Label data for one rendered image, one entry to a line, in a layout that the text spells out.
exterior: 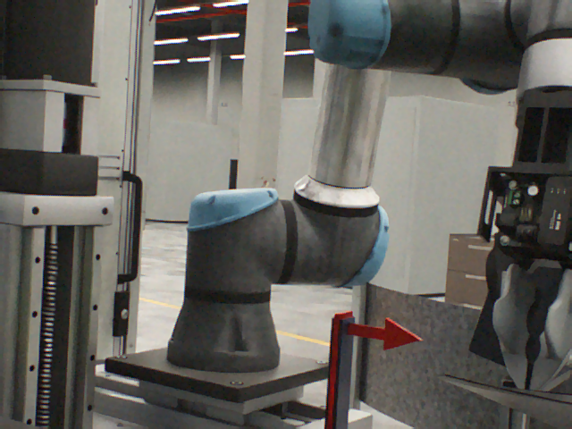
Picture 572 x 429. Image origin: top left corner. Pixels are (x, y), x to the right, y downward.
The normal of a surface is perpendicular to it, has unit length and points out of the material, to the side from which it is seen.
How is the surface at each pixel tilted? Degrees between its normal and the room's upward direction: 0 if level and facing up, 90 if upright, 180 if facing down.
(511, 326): 85
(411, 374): 90
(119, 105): 90
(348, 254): 104
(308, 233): 71
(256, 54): 90
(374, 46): 131
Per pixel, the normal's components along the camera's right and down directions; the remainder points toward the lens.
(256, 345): 0.58, -0.22
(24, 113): -0.57, 0.00
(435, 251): 0.68, 0.08
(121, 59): 0.86, 0.08
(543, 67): -0.70, -0.30
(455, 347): -0.81, -0.02
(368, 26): 0.22, 0.33
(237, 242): 0.20, 0.07
